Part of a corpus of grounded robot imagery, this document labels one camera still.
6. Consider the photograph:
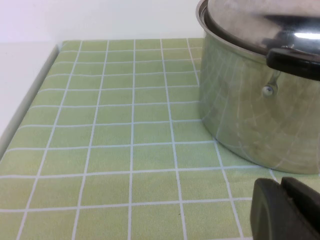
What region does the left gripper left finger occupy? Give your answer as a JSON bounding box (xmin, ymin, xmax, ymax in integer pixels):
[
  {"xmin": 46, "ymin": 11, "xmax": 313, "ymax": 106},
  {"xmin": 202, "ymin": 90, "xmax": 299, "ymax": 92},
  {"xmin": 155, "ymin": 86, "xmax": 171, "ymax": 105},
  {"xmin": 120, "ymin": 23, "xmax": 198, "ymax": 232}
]
[{"xmin": 250, "ymin": 177, "xmax": 320, "ymax": 240}]

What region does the stainless steel cooking pot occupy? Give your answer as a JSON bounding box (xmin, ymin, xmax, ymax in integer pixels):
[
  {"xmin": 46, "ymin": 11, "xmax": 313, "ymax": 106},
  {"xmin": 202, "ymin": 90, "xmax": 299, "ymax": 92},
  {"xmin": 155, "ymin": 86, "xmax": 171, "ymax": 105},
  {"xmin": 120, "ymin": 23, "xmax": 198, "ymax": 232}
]
[{"xmin": 196, "ymin": 0, "xmax": 320, "ymax": 175}]

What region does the stainless steel pot lid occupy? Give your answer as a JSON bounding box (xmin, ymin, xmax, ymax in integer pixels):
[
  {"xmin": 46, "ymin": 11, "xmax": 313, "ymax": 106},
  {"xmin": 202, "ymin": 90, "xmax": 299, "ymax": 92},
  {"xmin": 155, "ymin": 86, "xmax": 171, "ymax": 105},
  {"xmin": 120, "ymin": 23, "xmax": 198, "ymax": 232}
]
[{"xmin": 202, "ymin": 0, "xmax": 320, "ymax": 58}]

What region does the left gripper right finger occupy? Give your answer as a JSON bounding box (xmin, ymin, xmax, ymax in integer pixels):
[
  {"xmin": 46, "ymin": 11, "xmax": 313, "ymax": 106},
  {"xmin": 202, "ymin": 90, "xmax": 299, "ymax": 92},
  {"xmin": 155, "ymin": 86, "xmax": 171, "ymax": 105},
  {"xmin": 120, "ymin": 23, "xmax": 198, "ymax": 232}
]
[{"xmin": 281, "ymin": 176, "xmax": 320, "ymax": 236}]

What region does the green checked tablecloth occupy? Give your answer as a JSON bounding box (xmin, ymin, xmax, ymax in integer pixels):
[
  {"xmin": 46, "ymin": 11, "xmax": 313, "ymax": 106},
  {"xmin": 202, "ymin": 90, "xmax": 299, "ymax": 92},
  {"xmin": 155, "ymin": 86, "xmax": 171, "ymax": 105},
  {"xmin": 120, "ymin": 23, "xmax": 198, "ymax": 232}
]
[{"xmin": 0, "ymin": 37, "xmax": 320, "ymax": 240}]

